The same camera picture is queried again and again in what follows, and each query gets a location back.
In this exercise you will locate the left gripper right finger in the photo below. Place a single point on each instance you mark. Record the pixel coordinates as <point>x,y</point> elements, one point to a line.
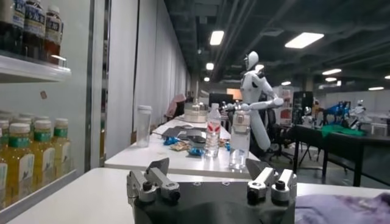
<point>259,187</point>

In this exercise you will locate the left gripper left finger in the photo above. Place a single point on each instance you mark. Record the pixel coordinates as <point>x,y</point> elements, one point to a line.
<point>143,187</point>

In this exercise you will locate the purple t-shirt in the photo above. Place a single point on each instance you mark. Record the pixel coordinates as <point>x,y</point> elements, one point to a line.
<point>341,210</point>

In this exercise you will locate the white humanoid robot arm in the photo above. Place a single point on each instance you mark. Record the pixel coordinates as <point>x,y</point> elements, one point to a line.
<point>265,105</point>

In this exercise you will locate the long white side table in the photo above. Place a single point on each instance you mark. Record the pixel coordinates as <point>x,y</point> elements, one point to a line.
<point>152,158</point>

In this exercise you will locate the clear bottle with white lid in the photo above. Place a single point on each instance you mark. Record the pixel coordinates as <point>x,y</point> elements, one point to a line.
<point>240,143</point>

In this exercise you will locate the blue snack packet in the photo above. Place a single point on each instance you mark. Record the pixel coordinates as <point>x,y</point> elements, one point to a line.
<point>228,146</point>
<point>171,141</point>
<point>195,151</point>

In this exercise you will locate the beige snack packet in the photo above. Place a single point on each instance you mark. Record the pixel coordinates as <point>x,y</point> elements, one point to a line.
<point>180,146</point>

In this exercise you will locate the black office chair with armrests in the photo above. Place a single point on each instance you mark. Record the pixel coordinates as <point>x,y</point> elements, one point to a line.
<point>277,134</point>

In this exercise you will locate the clear tumbler with white lid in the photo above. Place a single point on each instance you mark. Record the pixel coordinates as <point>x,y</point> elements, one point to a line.
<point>143,128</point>

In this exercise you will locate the black laptop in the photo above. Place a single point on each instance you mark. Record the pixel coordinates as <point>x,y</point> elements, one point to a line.
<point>179,132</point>

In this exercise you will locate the water bottle with red label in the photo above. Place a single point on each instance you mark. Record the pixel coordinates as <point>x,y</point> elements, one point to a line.
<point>213,134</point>

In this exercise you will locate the small white table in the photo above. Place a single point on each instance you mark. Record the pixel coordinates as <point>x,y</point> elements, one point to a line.
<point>179,121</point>

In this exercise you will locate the person in pink hoodie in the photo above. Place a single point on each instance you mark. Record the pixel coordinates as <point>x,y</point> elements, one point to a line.
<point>176,106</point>

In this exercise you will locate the yellow juice bottle green label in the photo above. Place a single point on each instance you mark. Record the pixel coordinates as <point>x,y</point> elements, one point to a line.
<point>19,161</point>
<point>3,170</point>
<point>44,152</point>
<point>61,146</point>

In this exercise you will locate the black work table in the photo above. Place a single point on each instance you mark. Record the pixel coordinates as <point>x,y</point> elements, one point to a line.
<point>341,143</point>

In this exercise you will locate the black computer monitor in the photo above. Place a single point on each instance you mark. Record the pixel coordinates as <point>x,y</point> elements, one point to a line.
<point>221,100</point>

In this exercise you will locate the white humanoid robot body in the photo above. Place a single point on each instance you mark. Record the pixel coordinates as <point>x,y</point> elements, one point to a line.
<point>254,91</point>

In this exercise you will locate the green cloth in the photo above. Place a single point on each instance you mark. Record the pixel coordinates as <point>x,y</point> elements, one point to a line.
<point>341,131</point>

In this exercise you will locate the blue robot equipment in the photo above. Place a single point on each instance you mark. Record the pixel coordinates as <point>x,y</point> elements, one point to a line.
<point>336,111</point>

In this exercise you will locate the glass door drink cabinet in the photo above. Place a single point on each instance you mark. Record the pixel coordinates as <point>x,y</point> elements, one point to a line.
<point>76,91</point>

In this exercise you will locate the rectangular ceiling light panel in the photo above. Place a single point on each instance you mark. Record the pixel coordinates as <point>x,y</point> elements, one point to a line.
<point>216,37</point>
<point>210,66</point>
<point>304,40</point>
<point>331,72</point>
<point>375,88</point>

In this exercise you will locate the dark tea bottle white cap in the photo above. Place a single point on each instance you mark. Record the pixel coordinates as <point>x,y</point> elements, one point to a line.
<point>12,27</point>
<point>53,33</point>
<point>34,30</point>

